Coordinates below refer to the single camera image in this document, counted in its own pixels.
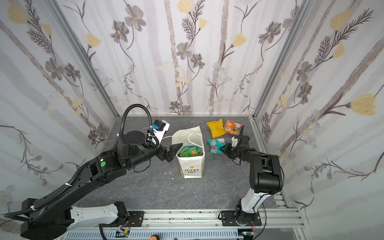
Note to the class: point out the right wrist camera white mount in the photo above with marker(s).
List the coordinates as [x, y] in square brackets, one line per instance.
[235, 141]

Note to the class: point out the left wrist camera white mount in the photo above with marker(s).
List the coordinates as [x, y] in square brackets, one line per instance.
[160, 127]

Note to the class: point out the corner aluminium profile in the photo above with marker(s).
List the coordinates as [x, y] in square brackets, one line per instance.
[81, 53]
[283, 54]

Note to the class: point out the small green circuit board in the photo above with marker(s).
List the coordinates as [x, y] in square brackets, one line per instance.
[120, 234]

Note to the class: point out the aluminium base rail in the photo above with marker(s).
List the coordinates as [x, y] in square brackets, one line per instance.
[208, 219]

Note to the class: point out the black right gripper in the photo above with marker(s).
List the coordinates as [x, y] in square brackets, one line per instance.
[233, 150]

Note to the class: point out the right corner aluminium profile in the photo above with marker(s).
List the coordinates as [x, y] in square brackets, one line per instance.
[283, 54]

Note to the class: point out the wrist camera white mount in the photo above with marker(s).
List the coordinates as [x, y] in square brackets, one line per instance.
[160, 127]
[235, 141]

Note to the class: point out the yellow snack packet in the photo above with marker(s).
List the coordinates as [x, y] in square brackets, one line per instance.
[216, 128]

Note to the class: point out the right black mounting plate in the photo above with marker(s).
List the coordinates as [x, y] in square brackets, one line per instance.
[239, 219]

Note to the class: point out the green snack packet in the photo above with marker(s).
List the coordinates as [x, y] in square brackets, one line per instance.
[190, 151]

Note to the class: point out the white slotted cable duct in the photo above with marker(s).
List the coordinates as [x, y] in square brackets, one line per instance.
[205, 234]

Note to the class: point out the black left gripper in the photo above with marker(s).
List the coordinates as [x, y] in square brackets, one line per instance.
[163, 152]

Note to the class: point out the teal snack packet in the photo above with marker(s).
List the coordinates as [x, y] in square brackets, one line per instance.
[215, 145]

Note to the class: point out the left corner aluminium profile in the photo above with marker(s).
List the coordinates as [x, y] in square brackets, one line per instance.
[81, 53]

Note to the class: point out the orange black knob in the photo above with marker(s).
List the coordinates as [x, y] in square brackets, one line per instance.
[155, 237]

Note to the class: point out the orange snack packet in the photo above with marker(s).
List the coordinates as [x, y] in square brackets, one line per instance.
[232, 127]

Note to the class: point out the white green paper bag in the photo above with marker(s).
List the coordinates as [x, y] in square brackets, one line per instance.
[190, 167]

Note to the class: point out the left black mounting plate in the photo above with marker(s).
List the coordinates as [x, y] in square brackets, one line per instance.
[135, 219]

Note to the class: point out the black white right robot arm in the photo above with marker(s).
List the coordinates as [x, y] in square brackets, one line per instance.
[265, 177]

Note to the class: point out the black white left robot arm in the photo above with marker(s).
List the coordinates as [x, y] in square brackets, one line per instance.
[50, 217]

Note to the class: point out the black mounting plate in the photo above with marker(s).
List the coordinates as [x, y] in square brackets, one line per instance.
[239, 219]
[135, 219]

